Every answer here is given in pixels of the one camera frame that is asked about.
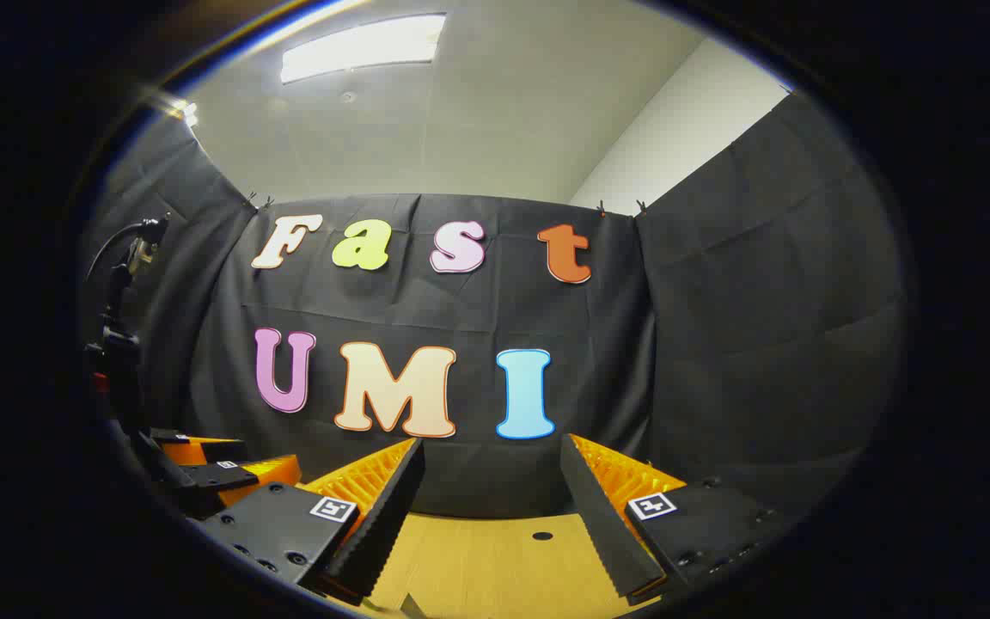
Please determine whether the ceiling light panel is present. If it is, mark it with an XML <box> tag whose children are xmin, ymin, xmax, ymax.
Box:
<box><xmin>280</xmin><ymin>13</ymin><xmax>447</xmax><ymax>84</ymax></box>

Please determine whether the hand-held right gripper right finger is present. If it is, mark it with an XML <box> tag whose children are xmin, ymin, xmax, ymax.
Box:
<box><xmin>560</xmin><ymin>434</ymin><xmax>792</xmax><ymax>603</ymax></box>

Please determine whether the black backdrop cloth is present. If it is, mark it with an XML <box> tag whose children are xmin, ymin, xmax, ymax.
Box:
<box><xmin>78</xmin><ymin>86</ymin><xmax>913</xmax><ymax>521</ymax></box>

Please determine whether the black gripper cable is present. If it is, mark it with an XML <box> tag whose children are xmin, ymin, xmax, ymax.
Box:
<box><xmin>85</xmin><ymin>218</ymin><xmax>161</xmax><ymax>280</ymax></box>

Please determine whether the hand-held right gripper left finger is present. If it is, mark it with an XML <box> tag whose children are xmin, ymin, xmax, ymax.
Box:
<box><xmin>197</xmin><ymin>438</ymin><xmax>425</xmax><ymax>604</ymax></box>

